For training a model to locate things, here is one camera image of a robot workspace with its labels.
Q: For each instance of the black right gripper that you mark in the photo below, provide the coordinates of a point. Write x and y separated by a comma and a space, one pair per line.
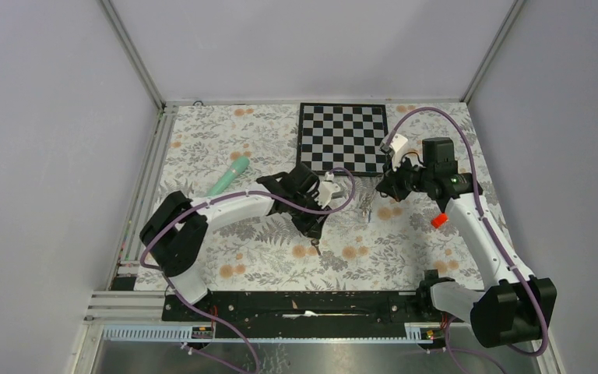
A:
390, 183

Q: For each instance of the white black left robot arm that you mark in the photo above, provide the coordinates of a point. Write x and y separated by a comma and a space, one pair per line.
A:
174, 235

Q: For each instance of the mint green cylinder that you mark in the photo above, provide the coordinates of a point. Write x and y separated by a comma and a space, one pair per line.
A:
237, 168

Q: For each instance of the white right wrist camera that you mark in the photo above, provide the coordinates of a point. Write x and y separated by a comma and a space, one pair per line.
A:
395, 149

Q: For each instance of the black white chessboard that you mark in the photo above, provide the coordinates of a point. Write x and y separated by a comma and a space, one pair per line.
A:
342, 136

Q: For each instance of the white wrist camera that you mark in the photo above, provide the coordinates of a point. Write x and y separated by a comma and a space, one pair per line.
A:
328, 190
395, 149

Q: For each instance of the red curved block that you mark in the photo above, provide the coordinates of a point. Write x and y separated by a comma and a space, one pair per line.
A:
438, 221

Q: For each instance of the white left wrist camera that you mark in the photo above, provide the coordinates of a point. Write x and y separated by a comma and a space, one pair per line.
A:
328, 190

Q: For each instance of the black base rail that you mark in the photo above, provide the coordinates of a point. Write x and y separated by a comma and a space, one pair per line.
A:
313, 315

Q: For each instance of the green tag key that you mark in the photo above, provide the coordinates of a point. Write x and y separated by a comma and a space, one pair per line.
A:
315, 243

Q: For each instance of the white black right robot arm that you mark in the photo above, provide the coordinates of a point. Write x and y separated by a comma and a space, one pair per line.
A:
515, 305

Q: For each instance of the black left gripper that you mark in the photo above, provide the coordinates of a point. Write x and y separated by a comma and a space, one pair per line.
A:
311, 227

